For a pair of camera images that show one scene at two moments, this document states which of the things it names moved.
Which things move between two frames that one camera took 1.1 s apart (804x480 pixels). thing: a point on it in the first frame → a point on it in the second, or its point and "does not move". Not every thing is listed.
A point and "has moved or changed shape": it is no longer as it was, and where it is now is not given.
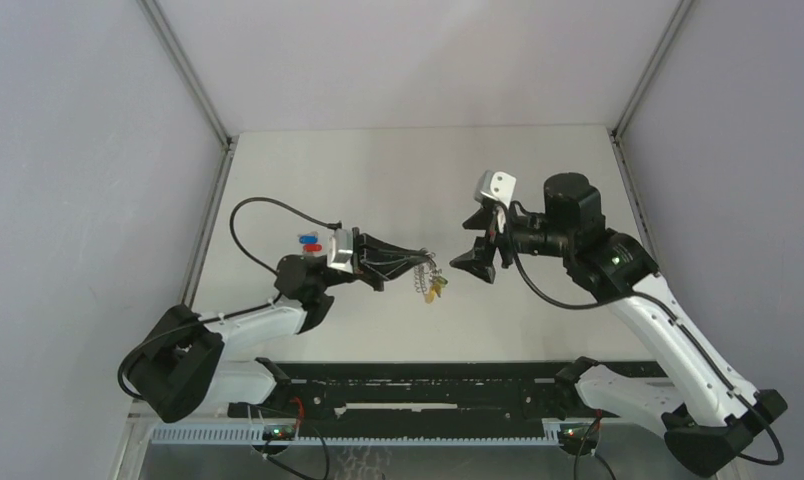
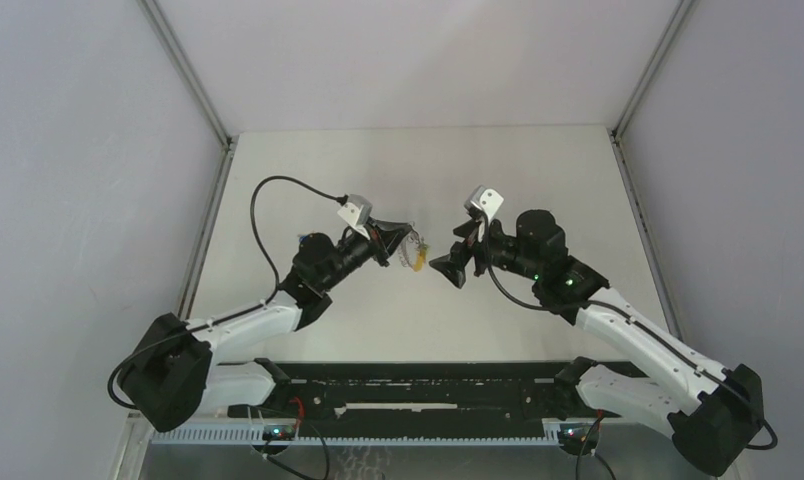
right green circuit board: [573, 435] does not move
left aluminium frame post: [196, 90] does not move
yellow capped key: [431, 296] has moved or changed shape
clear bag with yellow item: [426, 273] → [409, 246]
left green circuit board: [275, 432] does not move
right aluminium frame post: [640, 86] does not move
